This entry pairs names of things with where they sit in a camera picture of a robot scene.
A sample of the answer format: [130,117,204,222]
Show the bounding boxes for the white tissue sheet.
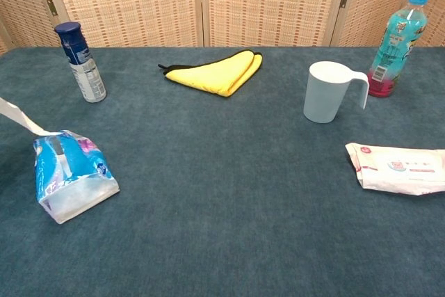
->
[0,97,63,137]

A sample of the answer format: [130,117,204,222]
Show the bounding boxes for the blue plastic tissue pack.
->
[33,129,121,225]

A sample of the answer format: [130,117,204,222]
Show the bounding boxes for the yellow microfiber cloth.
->
[158,49,264,98]

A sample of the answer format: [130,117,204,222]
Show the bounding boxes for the teal table cloth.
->
[0,46,445,297]

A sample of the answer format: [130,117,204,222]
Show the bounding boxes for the woven bamboo folding screen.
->
[0,0,445,56]

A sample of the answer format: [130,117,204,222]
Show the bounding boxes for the blue capped spray can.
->
[54,21,107,104]

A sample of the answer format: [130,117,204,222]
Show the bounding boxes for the white wet wipes pack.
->
[344,142,445,197]

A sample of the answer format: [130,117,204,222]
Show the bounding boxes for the teal drink bottle blue cap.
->
[367,0,432,98]

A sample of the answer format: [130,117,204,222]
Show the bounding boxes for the pale blue handled cup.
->
[302,61,369,124]

